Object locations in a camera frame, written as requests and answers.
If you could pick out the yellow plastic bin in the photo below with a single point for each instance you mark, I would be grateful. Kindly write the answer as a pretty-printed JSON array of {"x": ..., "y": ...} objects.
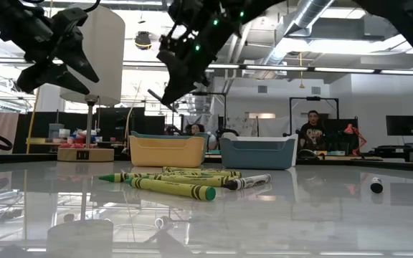
[{"x": 167, "y": 152}]

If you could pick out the silver ventilation duct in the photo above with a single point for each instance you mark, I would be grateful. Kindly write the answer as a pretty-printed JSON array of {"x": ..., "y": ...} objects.
[
  {"x": 203, "y": 99},
  {"x": 310, "y": 14}
]

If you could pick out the teal plastic bin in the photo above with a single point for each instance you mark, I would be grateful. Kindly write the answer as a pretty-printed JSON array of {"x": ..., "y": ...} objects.
[{"x": 205, "y": 138}]

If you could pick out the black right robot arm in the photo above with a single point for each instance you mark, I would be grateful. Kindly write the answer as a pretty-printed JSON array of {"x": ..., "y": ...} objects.
[{"x": 407, "y": 28}]

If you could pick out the black monitor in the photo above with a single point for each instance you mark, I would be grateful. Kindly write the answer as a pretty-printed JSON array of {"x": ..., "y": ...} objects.
[{"x": 402, "y": 125}]

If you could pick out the blue-grey plastic bin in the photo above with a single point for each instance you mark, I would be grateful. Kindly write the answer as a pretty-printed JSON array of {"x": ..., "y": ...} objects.
[{"x": 256, "y": 154}]

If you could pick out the person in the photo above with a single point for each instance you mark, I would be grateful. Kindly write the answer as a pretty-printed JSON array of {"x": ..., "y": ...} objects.
[
  {"x": 312, "y": 132},
  {"x": 195, "y": 128}
]

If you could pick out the white table lamp wooden base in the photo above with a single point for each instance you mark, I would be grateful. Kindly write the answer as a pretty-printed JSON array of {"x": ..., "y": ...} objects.
[{"x": 102, "y": 53}]

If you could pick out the red desk lamp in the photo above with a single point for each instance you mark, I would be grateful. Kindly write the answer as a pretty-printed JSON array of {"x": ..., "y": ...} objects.
[{"x": 357, "y": 136}]

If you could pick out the black desk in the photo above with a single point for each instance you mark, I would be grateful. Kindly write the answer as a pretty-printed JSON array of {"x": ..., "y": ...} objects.
[{"x": 400, "y": 148}]

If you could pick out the pink crumpled object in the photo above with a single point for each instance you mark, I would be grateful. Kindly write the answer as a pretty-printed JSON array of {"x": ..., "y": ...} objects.
[{"x": 74, "y": 145}]

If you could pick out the black ceiling dome camera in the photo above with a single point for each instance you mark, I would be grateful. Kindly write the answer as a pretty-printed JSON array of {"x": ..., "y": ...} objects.
[{"x": 143, "y": 40}]

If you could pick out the blue crayon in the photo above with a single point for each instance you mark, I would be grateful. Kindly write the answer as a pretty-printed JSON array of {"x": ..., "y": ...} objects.
[{"x": 156, "y": 96}]

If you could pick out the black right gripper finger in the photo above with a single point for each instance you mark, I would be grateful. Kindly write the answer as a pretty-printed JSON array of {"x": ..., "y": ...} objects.
[{"x": 179, "y": 84}]

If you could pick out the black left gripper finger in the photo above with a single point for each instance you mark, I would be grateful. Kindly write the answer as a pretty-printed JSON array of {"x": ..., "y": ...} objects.
[
  {"x": 48, "y": 77},
  {"x": 81, "y": 61}
]

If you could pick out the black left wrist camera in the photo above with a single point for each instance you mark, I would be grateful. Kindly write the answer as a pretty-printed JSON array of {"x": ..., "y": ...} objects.
[{"x": 70, "y": 18}]

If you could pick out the black frame stand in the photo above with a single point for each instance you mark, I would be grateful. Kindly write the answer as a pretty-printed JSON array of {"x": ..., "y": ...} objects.
[
  {"x": 314, "y": 98},
  {"x": 213, "y": 93}
]

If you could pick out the white plastic bin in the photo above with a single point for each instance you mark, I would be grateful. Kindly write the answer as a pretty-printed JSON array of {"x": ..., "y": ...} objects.
[{"x": 233, "y": 136}]

